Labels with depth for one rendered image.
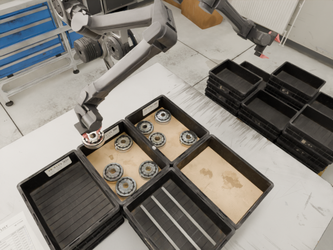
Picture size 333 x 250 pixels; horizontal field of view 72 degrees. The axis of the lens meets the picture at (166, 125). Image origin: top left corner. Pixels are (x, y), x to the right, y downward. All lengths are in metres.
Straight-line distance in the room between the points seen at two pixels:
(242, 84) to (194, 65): 1.08
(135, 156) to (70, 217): 0.42
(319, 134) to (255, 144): 0.72
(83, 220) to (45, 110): 1.85
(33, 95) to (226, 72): 2.17
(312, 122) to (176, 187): 1.41
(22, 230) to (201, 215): 0.89
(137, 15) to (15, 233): 1.16
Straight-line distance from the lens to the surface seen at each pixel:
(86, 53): 1.87
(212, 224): 1.18
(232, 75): 2.38
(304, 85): 2.57
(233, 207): 1.23
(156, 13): 0.81
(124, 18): 0.90
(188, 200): 1.19
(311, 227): 1.50
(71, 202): 1.25
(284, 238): 1.42
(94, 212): 1.20
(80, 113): 0.97
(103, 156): 1.32
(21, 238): 1.43
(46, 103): 2.93
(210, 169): 1.28
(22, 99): 3.10
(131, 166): 1.26
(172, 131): 1.38
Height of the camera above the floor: 1.94
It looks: 52 degrees down
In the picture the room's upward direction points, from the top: 3 degrees clockwise
